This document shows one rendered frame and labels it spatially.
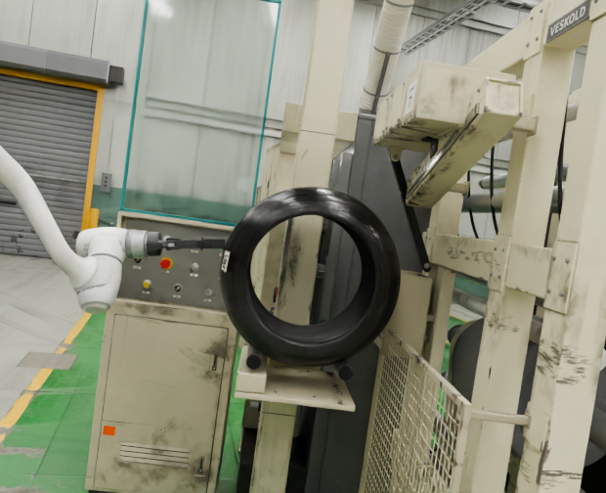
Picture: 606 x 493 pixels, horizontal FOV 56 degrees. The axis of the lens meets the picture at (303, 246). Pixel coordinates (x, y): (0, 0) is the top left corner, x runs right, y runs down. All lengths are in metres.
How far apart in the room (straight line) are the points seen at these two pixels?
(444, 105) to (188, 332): 1.45
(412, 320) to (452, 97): 0.87
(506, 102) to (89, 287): 1.20
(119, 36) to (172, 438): 9.18
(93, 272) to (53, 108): 9.34
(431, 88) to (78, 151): 9.60
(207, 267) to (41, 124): 8.70
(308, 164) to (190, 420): 1.20
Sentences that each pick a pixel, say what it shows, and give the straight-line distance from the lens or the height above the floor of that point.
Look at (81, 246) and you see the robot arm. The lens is 1.85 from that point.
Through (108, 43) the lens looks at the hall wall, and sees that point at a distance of 11.09.
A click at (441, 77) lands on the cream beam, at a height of 1.75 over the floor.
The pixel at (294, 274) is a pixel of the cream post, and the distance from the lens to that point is 2.08.
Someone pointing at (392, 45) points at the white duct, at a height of 2.11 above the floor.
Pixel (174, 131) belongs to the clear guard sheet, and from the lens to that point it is 2.48.
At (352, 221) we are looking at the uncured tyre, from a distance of 1.70.
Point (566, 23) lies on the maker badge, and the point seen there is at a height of 1.89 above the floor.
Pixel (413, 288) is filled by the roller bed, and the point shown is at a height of 1.15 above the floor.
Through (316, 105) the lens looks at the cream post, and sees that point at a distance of 2.10.
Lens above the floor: 1.35
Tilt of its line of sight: 3 degrees down
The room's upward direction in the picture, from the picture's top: 8 degrees clockwise
